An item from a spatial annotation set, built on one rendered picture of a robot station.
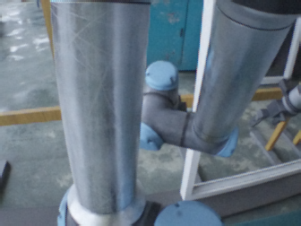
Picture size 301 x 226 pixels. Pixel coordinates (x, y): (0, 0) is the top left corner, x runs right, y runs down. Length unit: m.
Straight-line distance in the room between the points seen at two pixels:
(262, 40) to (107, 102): 0.14
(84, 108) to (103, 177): 0.08
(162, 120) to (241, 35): 0.26
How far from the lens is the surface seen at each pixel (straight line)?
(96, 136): 0.19
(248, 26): 0.19
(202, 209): 0.33
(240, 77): 0.23
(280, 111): 0.76
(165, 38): 2.37
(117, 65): 0.16
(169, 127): 0.41
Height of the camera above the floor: 1.24
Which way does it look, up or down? 39 degrees down
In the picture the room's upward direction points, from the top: 3 degrees clockwise
